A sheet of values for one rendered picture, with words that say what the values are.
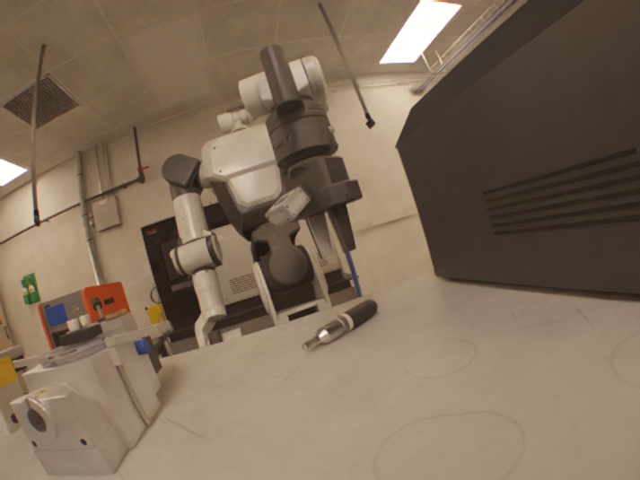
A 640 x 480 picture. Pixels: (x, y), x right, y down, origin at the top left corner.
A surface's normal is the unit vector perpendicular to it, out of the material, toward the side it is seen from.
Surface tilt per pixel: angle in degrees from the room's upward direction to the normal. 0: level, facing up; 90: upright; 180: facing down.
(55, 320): 90
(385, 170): 90
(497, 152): 90
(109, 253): 90
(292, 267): 79
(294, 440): 0
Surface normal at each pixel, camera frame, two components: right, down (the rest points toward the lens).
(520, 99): -0.94, 0.29
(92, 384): 0.22, -0.06
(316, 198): -0.71, 0.22
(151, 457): -0.29, -0.96
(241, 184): 0.08, -0.22
